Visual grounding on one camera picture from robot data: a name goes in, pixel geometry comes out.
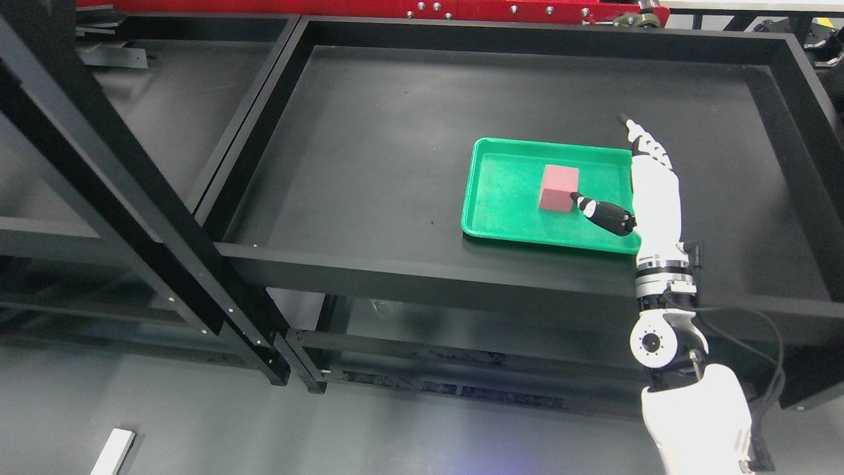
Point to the pink block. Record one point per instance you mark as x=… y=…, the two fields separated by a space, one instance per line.
x=557 y=186

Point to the red conveyor frame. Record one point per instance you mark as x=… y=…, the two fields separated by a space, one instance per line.
x=546 y=12

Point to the black metal shelf right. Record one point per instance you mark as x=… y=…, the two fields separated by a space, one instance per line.
x=348 y=177

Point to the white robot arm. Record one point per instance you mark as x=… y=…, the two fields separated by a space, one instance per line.
x=694 y=409

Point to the green tray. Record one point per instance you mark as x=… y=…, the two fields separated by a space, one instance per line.
x=504 y=187

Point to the black metal shelf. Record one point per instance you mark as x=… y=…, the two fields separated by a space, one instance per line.
x=89 y=156
x=348 y=177

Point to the white table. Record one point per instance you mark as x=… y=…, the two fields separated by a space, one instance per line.
x=114 y=451

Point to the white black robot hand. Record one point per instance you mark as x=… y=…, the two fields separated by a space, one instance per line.
x=656 y=213

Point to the black metal shelf left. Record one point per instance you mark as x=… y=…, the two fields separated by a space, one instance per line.
x=89 y=156

